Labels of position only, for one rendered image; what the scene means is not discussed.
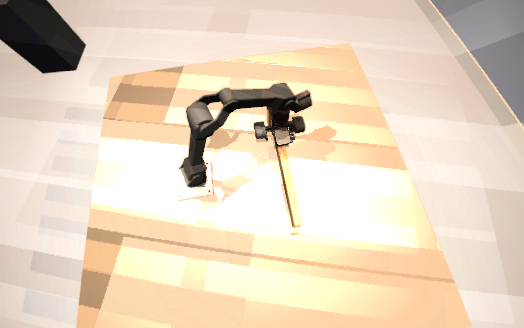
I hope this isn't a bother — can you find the brown wooden post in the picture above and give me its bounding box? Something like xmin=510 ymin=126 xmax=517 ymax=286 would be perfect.
xmin=266 ymin=106 xmax=272 ymax=126

